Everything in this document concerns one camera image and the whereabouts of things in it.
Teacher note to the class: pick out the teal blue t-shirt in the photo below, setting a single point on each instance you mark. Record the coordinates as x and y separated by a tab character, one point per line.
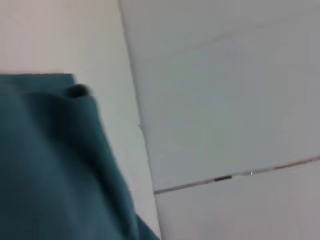
50	162

